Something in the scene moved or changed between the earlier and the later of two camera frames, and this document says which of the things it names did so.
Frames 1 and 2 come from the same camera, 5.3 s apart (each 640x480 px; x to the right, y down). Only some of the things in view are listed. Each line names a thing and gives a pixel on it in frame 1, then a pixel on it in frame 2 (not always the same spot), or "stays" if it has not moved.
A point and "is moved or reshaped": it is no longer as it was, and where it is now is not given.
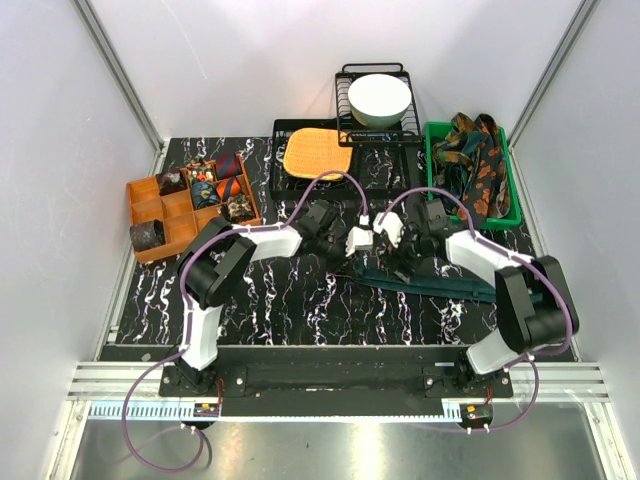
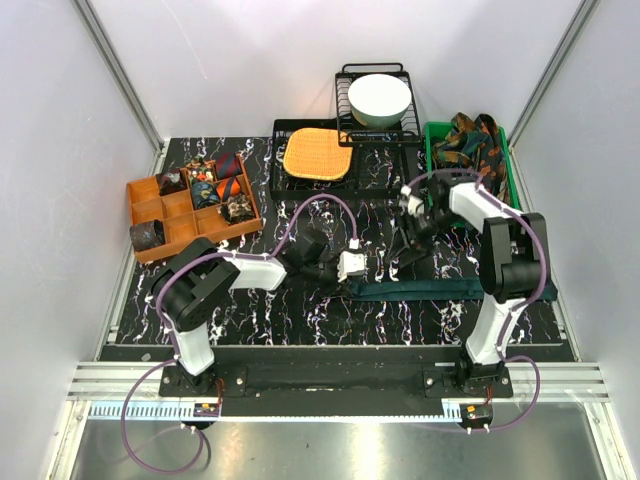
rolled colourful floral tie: [200, 168] stays
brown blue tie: [146, 235] stays
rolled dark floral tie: [171, 181] stays
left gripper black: [347, 271] -> [333, 291]
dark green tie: [481, 291] is moved or reshaped
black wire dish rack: [351, 129] stays
